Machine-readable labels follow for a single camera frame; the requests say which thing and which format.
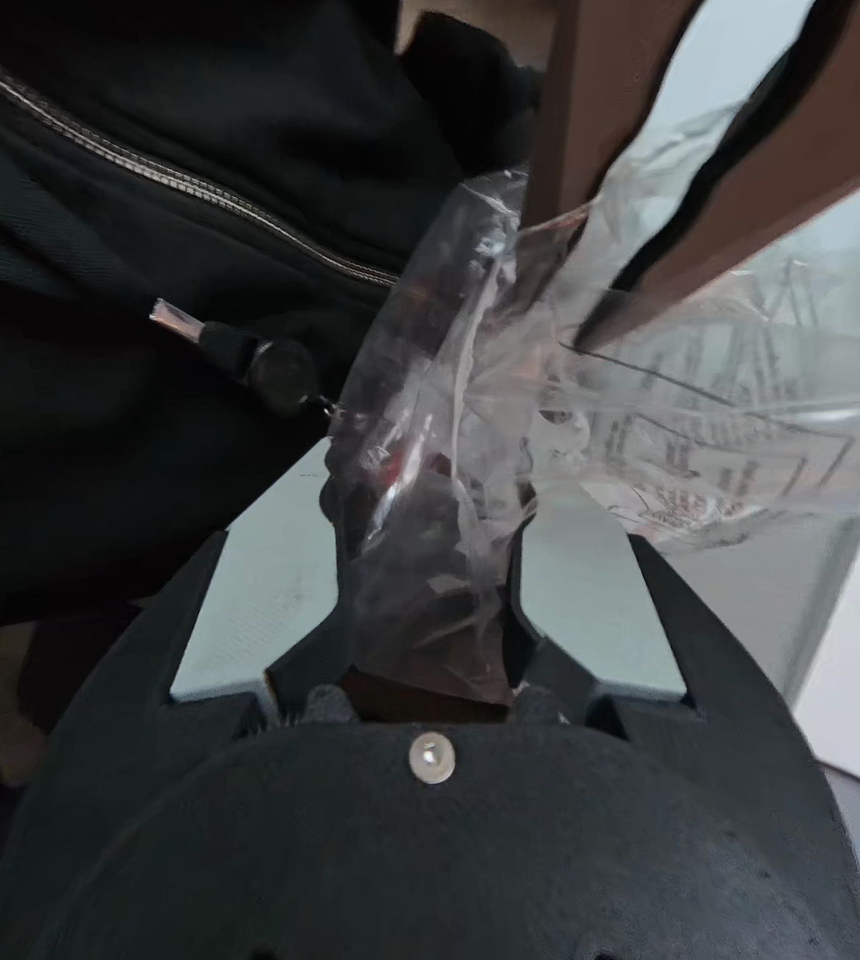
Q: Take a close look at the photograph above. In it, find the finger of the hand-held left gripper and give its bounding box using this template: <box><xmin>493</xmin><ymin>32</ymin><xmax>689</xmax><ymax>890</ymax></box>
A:
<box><xmin>523</xmin><ymin>0</ymin><xmax>704</xmax><ymax>226</ymax></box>
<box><xmin>576</xmin><ymin>0</ymin><xmax>860</xmax><ymax>354</ymax></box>

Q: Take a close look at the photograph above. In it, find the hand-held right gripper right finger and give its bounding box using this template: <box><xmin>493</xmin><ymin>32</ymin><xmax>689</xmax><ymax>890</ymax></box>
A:
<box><xmin>503</xmin><ymin>504</ymin><xmax>689</xmax><ymax>702</ymax></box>

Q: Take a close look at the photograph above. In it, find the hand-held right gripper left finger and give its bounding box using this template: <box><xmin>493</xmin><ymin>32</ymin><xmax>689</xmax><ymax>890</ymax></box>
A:
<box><xmin>171</xmin><ymin>441</ymin><xmax>359</xmax><ymax>702</ymax></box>

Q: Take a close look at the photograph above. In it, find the clear plastic bag of parts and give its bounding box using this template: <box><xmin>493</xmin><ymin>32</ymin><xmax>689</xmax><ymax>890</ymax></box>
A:
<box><xmin>328</xmin><ymin>97</ymin><xmax>860</xmax><ymax>708</ymax></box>

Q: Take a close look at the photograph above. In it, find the black badge reel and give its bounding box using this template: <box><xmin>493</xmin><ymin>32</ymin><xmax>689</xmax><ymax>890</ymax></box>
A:
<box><xmin>148</xmin><ymin>296</ymin><xmax>346</xmax><ymax>419</ymax></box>

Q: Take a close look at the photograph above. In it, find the black zip jacket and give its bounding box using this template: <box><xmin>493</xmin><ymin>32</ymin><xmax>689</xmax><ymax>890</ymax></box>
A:
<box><xmin>0</xmin><ymin>0</ymin><xmax>543</xmax><ymax>635</ymax></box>

